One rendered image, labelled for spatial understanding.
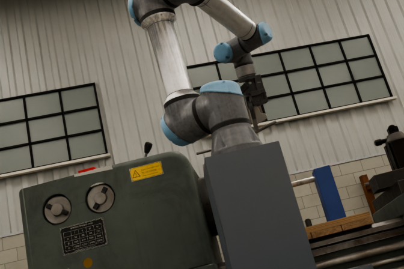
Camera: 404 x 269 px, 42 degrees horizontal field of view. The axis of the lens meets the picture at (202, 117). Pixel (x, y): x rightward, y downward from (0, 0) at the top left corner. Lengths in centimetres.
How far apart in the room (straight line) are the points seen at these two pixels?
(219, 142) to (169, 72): 29
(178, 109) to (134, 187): 36
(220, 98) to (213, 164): 21
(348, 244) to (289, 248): 51
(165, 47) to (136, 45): 806
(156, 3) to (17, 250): 738
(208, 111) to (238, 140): 13
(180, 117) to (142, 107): 768
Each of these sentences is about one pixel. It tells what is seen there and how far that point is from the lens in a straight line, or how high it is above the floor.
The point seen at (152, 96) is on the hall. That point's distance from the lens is 927.
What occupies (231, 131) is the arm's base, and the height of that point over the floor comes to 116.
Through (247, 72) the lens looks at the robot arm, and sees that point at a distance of 202.
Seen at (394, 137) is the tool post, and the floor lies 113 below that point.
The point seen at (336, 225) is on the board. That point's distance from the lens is 179.
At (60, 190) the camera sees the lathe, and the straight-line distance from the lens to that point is 185.
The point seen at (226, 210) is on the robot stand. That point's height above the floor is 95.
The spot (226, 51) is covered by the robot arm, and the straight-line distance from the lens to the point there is 192.
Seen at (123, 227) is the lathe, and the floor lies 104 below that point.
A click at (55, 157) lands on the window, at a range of 901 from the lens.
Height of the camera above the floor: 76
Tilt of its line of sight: 19 degrees up
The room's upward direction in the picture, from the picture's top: 14 degrees counter-clockwise
